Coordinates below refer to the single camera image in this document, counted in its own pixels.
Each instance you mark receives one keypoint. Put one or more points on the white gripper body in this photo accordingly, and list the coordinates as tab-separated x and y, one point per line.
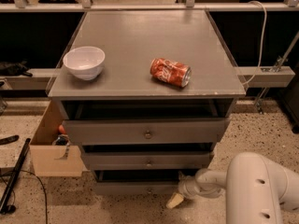
189	187

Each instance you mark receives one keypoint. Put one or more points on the grey bottom drawer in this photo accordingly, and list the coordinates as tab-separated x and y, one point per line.
133	182

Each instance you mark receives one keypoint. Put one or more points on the grey drawer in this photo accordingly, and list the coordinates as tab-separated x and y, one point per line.
133	182
151	131
146	160

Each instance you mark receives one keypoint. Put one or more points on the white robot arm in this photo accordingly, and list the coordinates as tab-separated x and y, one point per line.
257	189

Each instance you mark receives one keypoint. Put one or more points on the grey top drawer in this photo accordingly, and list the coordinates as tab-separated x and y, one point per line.
151	131

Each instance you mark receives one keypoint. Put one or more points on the grey drawer cabinet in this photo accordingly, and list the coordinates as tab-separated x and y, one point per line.
131	40

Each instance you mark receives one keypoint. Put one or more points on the grey middle drawer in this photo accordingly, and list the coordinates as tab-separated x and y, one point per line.
146	160

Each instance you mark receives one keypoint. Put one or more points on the red soda can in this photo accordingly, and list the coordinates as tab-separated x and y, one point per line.
171	72

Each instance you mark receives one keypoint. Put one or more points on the orange ball in box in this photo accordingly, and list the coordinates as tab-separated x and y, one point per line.
61	129

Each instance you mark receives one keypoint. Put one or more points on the cardboard box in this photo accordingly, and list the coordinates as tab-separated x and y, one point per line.
49	159

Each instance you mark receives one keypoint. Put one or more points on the white bowl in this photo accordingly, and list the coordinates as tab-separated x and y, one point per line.
85	63

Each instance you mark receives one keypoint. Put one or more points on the black pole on floor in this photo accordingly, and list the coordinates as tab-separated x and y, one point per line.
6	208

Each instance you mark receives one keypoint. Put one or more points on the black flat tool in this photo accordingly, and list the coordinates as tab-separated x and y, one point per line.
8	140

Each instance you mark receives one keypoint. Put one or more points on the black cloth object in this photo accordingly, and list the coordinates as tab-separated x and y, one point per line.
9	69

